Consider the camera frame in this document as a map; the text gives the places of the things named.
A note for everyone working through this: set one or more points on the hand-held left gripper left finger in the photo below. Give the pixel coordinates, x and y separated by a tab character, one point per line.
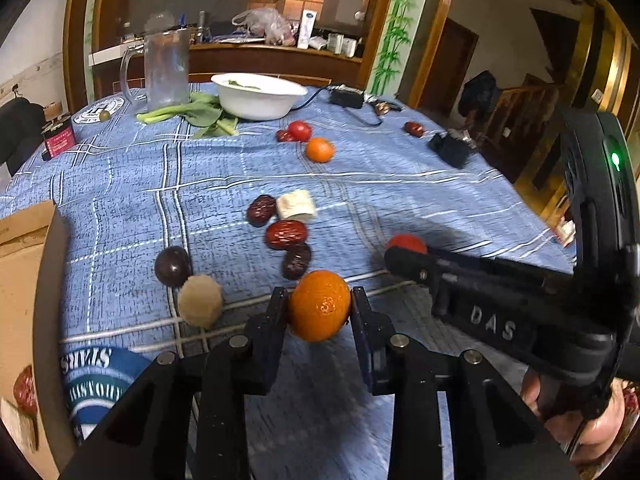
280	320

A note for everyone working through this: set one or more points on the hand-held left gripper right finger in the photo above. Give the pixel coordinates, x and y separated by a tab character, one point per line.
359	330

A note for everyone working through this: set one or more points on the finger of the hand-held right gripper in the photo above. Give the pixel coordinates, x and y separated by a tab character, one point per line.
415	265

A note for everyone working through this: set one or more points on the orange mandarin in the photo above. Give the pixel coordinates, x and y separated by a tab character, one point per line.
320	305
320	150

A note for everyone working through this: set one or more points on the beige fuzzy ball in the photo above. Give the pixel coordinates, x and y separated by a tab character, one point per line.
200	302

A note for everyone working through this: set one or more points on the dark purple passion fruit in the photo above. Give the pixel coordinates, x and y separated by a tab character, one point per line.
172	266

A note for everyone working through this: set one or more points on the cardboard tray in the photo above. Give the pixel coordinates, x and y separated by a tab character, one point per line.
25	285

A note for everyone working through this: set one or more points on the person's right hand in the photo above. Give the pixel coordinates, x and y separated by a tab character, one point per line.
620	410

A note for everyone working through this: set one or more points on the black cylindrical container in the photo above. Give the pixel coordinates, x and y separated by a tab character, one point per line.
450	150

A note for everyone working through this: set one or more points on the blue plaid tablecloth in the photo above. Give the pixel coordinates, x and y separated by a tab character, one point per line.
200	170

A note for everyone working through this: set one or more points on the small red tomato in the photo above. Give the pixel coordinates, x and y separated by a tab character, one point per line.
300	131

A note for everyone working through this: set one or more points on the dark jacket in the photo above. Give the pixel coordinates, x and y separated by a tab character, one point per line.
480	95

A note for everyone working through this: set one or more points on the wooden railing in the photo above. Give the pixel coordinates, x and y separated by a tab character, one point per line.
520	110

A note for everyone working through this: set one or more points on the brown wooden door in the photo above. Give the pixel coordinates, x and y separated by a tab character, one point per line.
450	70

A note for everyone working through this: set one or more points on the white bowl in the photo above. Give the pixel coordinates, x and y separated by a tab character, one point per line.
260	102

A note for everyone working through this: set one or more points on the green leafy vegetable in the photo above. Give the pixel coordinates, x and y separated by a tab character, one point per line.
200	112

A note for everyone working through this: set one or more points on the white boxes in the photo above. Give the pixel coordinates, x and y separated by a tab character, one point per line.
335	44

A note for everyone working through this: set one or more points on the white tube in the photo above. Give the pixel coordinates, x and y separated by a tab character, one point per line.
306	30

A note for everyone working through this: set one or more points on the wooden counter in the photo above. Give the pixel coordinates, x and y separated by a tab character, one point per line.
225	60

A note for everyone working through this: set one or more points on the small green fruit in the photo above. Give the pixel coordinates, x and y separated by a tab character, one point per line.
104	116

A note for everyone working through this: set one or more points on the clear glass mug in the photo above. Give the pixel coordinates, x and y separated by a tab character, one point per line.
167	70

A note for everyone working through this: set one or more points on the dark red box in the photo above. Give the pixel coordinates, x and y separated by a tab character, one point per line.
59	140

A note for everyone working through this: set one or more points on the clear plastic bag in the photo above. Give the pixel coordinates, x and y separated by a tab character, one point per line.
265	22

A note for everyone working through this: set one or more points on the black sofa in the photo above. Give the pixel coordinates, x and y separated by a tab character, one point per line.
20	130

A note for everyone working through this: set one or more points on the green bamboo wall decor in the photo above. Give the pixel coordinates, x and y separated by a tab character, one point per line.
395	35

